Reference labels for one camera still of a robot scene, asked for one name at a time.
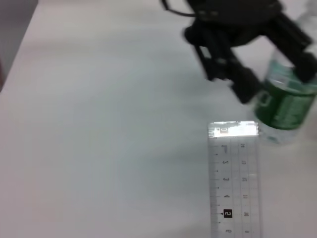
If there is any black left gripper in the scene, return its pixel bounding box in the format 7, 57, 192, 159
182, 0, 317, 104

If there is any clear water bottle green label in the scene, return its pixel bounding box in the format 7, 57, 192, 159
253, 0, 317, 147

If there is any transparent plastic ruler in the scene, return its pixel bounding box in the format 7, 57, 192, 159
207, 120, 264, 238

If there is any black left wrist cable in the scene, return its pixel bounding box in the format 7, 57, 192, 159
160, 0, 197, 17

